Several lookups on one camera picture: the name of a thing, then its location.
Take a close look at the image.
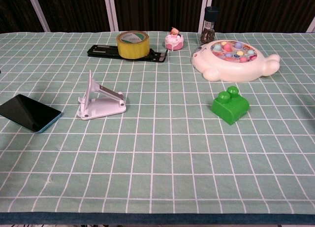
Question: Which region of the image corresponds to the black smartphone blue case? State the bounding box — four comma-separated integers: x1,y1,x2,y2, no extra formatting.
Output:
0,94,63,133

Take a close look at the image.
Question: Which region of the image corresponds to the white folding phone stand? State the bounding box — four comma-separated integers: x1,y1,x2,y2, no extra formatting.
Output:
77,69,127,121

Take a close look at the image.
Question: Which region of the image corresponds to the green checked tablecloth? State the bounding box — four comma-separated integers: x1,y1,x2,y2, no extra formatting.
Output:
0,31,315,225

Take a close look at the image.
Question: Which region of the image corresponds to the yellow packing tape roll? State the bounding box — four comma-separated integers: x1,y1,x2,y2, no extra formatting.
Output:
116,31,150,60

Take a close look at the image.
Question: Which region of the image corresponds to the pink toy cake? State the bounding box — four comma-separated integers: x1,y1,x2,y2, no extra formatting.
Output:
164,27,185,51

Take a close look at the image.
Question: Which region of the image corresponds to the green toy building block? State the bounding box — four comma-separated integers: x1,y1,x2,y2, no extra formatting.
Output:
210,86,250,126

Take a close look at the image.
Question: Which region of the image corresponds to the black flat folding holder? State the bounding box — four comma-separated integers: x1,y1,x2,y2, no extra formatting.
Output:
87,44,169,63

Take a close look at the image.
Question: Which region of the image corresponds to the white whale fishing game toy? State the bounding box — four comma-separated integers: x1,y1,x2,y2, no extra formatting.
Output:
191,39,281,83

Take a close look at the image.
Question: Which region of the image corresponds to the black-capped spice grinder bottle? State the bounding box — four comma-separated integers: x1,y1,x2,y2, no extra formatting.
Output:
199,6,220,45

